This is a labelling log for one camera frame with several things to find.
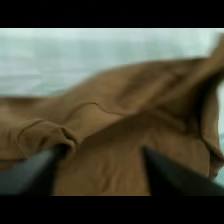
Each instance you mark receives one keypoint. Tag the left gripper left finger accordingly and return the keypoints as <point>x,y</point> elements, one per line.
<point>30,175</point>

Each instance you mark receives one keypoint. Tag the brown T-shirt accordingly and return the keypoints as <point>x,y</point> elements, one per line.
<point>126,126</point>

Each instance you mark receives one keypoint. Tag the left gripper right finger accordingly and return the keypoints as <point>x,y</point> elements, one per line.
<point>173,178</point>

